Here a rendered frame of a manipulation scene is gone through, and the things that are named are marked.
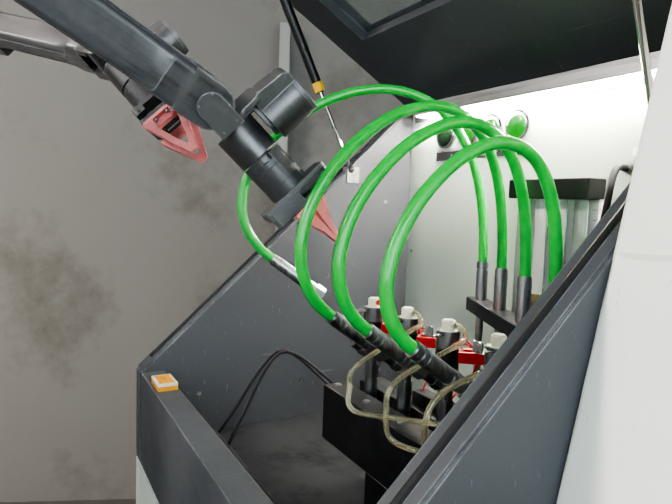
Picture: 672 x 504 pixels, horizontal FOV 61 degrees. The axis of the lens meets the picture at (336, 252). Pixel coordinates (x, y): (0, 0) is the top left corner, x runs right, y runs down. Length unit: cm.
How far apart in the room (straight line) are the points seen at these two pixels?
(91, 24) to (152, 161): 173
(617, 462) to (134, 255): 210
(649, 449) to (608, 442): 3
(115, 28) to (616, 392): 60
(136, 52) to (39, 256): 189
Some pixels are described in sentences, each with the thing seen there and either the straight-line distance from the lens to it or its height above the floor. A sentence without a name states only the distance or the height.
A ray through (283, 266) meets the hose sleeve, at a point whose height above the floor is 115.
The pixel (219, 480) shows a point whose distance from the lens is 66.
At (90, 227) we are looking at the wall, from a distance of 245.
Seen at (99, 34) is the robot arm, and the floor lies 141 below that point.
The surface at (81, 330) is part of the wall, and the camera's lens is 252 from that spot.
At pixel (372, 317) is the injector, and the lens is 80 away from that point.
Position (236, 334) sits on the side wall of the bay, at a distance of 107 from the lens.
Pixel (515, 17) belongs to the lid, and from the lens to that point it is 93.
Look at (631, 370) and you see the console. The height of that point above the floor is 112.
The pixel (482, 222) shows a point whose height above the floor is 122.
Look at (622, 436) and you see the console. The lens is 53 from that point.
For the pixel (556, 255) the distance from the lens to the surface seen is 66.
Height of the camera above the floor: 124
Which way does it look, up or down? 5 degrees down
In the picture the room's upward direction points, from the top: 2 degrees clockwise
